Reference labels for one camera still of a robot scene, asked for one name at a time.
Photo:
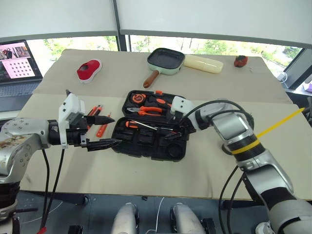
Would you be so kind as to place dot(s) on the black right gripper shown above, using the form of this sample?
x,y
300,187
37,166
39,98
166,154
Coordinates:
x,y
189,125

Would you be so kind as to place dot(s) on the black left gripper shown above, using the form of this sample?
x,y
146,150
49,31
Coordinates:
x,y
74,137

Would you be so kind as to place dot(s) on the long orange black screwdriver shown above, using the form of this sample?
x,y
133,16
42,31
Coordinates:
x,y
131,124

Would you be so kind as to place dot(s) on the black plastic tool case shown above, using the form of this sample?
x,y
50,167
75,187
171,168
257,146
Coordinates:
x,y
136,143

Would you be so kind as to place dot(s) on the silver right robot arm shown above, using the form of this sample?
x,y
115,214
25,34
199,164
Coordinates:
x,y
234,124

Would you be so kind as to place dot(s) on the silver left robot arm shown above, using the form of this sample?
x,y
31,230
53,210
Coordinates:
x,y
22,131

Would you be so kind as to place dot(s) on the cream oblong plastic case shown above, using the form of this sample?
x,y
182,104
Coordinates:
x,y
203,64

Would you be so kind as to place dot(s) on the slim orange tester screwdriver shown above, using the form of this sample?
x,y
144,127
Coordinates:
x,y
102,128

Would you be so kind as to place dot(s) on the thick orange black screwdriver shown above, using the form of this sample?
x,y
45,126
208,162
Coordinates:
x,y
161,101

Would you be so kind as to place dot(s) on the orange black tape measure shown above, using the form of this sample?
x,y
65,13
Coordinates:
x,y
138,98

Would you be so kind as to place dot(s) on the beige table cover sheet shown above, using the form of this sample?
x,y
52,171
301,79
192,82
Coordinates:
x,y
136,175
117,78

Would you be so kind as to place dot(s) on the red and white oval gadget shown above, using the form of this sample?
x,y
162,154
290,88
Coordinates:
x,y
87,70

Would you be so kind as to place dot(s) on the black table leg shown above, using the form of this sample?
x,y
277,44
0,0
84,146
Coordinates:
x,y
70,198

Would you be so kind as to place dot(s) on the silver right robot leg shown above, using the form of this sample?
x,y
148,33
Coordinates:
x,y
186,219

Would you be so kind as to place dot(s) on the silver robot leg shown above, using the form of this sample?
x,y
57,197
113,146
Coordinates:
x,y
186,219
126,219

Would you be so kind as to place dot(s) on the silver left robot leg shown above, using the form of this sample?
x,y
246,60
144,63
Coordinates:
x,y
126,219

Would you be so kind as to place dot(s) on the red strawberry toy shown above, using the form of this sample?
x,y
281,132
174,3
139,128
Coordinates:
x,y
240,61

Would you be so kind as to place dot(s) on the yellow zip tie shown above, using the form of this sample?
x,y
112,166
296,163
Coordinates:
x,y
278,124

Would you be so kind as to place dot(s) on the open laptop computer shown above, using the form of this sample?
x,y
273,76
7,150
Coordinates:
x,y
17,63

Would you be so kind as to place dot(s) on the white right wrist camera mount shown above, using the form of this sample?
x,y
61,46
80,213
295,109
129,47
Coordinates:
x,y
181,105

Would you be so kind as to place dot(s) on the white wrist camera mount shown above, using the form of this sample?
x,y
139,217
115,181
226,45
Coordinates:
x,y
70,104
181,105

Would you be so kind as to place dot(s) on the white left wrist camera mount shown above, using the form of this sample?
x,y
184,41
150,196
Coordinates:
x,y
70,104

